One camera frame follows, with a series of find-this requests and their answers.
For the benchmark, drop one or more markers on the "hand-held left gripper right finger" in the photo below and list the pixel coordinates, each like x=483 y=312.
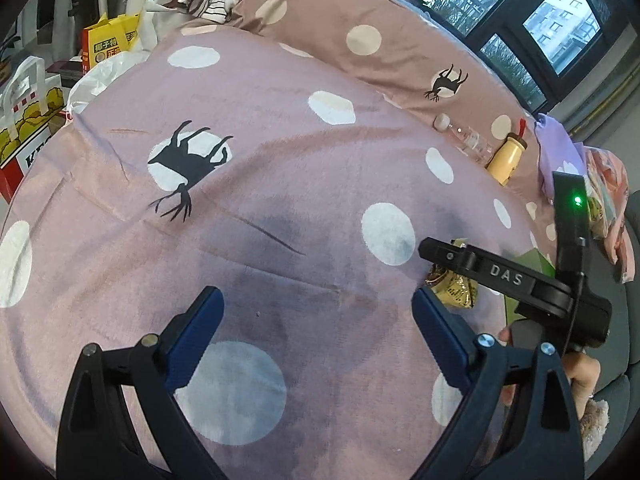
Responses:
x=440 y=340

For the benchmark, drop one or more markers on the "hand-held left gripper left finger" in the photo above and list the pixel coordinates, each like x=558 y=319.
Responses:
x=200 y=330

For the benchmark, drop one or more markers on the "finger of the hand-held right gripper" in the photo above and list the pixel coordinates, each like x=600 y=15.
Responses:
x=480 y=267

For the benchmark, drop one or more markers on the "yellow snack packet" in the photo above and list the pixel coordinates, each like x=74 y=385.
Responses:
x=457 y=292

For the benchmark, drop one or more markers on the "green bag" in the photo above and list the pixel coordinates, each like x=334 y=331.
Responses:
x=525 y=270

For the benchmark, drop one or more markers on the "person's right hand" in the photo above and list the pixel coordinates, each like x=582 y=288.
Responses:
x=582 y=375

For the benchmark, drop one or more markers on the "yellow bottle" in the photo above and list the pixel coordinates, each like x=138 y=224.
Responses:
x=505 y=160

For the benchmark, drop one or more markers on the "pink plastic packets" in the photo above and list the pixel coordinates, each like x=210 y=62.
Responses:
x=610 y=200

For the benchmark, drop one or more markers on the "clear plastic bottle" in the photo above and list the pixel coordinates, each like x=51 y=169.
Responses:
x=467 y=140

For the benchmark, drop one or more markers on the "purple cloth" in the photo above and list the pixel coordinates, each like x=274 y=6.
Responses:
x=557 y=150

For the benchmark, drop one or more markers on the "pink spotted bedsheet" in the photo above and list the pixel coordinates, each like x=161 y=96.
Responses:
x=275 y=160

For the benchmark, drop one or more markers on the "pink spotted pillow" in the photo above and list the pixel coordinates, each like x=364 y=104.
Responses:
x=400 y=50

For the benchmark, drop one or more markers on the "black framed window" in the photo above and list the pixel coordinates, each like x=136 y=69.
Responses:
x=565 y=15

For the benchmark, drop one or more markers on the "white plastic bag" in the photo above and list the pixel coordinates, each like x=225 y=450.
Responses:
x=107 y=77

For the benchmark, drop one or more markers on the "white printed paper bag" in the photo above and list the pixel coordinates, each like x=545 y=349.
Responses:
x=30 y=110

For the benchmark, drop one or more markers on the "yellow box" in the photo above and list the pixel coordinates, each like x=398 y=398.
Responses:
x=107 y=42

